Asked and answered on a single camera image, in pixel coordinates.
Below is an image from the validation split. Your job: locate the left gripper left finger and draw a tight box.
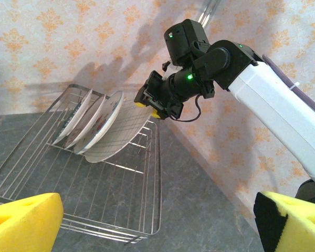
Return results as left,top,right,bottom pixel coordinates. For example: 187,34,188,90
0,193,64,252

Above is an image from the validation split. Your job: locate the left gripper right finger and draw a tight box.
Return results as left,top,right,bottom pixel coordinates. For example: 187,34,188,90
253,191,315,252

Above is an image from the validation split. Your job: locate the plaid patterned plate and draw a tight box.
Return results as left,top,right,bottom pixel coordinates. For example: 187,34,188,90
84,103,152,164

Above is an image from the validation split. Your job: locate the plate with red shapes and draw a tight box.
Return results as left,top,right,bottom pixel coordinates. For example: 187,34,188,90
73,90,125,155

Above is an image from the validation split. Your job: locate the white plate with dark lettering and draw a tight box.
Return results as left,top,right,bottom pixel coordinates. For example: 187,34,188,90
52,88,94,145

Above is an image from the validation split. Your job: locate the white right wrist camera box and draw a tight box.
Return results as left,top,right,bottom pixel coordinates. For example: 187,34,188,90
161,60,175,81

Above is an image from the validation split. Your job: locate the thin black gripper wire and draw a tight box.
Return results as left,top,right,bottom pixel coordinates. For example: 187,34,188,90
173,93,203,123

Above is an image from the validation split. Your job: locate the metal wire dish rack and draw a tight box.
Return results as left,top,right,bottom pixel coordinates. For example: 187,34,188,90
0,83,162,244

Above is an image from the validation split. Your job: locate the aluminium frame post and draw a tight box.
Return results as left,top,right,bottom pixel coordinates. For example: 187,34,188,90
197,0,223,29

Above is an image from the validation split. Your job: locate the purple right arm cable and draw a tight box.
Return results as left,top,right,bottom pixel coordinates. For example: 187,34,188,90
261,54,315,119

